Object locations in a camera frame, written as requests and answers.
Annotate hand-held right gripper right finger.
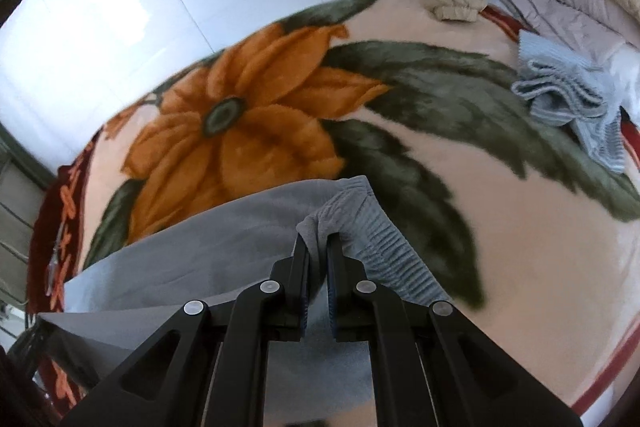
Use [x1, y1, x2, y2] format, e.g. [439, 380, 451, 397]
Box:
[326, 232, 584, 427]

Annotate green metal bed frame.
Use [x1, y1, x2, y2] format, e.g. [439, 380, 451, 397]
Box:
[0, 127, 58, 192]

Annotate white cloth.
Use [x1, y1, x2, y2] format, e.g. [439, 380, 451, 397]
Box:
[600, 42, 640, 122]

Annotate blue-grey sweatshirt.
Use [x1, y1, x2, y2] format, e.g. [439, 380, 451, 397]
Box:
[37, 175, 453, 427]

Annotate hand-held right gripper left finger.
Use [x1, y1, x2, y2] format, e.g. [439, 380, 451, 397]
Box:
[60, 233, 312, 427]

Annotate floral printed blanket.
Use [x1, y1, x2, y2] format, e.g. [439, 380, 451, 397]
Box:
[27, 0, 640, 418]

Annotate light blue knitted cloth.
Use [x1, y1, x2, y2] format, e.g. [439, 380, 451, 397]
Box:
[511, 31, 626, 175]

